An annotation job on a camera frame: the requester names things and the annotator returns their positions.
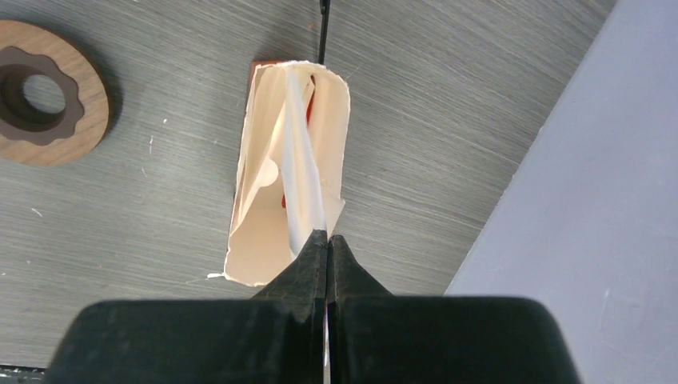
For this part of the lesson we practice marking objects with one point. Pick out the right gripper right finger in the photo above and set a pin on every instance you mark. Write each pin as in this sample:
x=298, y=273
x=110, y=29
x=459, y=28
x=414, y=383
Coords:
x=379, y=337

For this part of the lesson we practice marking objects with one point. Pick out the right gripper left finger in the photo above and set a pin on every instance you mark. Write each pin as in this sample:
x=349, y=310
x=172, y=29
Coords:
x=276, y=336

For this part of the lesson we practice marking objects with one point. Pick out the white paper coffee filter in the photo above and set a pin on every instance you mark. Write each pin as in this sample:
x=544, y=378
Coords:
x=301, y=183

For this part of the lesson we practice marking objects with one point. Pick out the orange coffee filter box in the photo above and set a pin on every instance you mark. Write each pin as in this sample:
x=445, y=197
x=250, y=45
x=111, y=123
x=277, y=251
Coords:
x=259, y=251

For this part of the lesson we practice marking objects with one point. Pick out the beige filters in box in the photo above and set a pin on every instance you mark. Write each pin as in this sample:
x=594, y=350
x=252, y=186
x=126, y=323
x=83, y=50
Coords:
x=259, y=183

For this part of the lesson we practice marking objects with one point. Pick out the black microphone tripod stand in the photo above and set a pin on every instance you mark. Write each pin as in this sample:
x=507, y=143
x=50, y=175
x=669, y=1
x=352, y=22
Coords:
x=324, y=11

